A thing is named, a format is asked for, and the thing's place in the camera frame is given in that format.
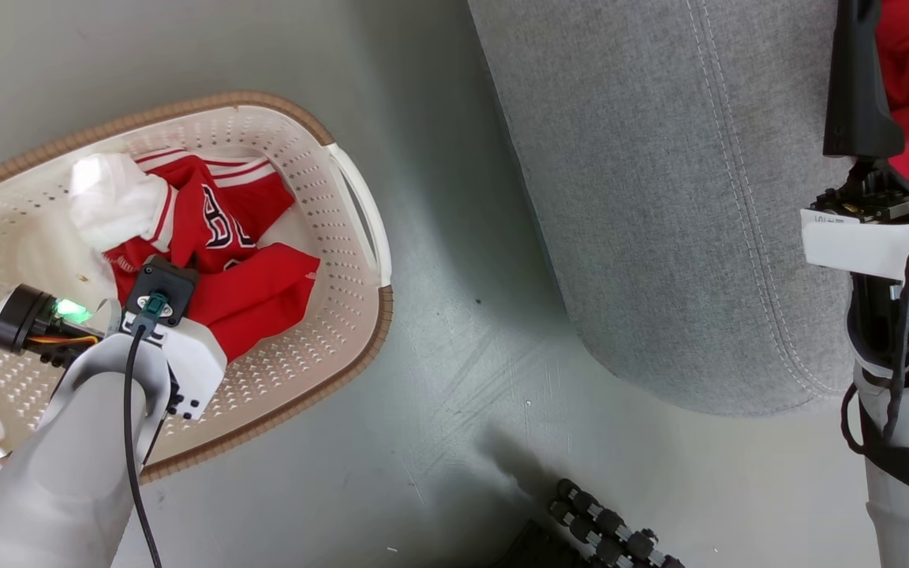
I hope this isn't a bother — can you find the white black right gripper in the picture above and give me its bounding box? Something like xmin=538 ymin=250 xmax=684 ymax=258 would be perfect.
xmin=802 ymin=0 xmax=909 ymax=288

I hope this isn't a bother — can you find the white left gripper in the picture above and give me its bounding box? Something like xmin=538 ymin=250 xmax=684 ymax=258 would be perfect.
xmin=118 ymin=310 xmax=228 ymax=420

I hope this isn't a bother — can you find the red jersey with white trim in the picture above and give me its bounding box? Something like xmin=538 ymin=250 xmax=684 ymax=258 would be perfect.
xmin=102 ymin=148 xmax=321 ymax=364

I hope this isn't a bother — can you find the cream perforated laundry basket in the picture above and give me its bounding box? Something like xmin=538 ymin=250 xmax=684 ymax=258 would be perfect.
xmin=0 ymin=89 xmax=394 ymax=484

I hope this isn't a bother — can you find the white garment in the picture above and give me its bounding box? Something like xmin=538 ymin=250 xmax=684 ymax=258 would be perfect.
xmin=68 ymin=152 xmax=179 ymax=253

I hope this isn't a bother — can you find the grey fabric sofa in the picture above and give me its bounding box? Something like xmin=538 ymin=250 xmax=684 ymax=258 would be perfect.
xmin=466 ymin=0 xmax=877 ymax=417

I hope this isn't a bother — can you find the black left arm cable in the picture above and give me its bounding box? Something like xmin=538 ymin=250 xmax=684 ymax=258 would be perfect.
xmin=123 ymin=319 xmax=165 ymax=568

